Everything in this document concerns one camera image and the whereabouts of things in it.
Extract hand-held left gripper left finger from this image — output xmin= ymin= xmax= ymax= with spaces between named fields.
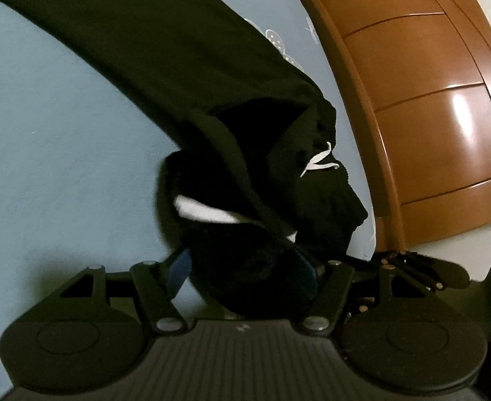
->
xmin=59 ymin=247 xmax=193 ymax=336

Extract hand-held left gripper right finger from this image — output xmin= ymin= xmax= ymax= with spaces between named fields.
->
xmin=292 ymin=250 xmax=422 ymax=337

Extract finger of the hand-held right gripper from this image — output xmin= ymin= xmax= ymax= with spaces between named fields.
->
xmin=390 ymin=251 xmax=473 ymax=290

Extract black drawstring pants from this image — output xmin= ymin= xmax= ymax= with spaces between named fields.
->
xmin=0 ymin=0 xmax=370 ymax=317

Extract blue floral bed sheet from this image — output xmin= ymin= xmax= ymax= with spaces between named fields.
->
xmin=0 ymin=0 xmax=379 ymax=385

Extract wooden headboard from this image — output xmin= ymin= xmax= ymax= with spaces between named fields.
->
xmin=285 ymin=0 xmax=491 ymax=256

